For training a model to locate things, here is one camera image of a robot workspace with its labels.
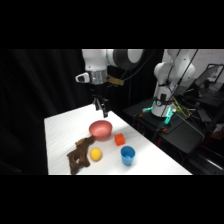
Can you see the black robot stand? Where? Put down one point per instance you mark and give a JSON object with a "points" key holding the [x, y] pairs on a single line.
{"points": [[180, 131]]}

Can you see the yellow ball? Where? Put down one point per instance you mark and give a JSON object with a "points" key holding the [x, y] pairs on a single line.
{"points": [[95, 154]]}

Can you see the orange cube block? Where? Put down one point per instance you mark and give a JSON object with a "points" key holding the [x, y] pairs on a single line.
{"points": [[120, 139]]}

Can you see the black laptop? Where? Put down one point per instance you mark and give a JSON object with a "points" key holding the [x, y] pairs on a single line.
{"points": [[207, 77]]}

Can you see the blue plastic cup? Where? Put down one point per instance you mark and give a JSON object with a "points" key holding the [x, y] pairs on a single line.
{"points": [[127, 156]]}

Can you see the brown plush toy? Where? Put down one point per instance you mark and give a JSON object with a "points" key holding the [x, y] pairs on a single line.
{"points": [[79, 156]]}

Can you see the black curtain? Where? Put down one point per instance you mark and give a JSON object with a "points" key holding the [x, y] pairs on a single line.
{"points": [[36, 86]]}

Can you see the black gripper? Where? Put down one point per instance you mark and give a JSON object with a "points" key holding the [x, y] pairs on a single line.
{"points": [[98, 90]]}

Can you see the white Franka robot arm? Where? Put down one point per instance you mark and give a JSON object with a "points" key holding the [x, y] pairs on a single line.
{"points": [[173, 71]]}

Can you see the tan wrist camera mount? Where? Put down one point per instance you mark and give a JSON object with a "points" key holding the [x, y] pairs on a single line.
{"points": [[115, 81]]}

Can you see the pink bowl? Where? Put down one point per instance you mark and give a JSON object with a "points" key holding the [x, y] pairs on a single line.
{"points": [[100, 129]]}

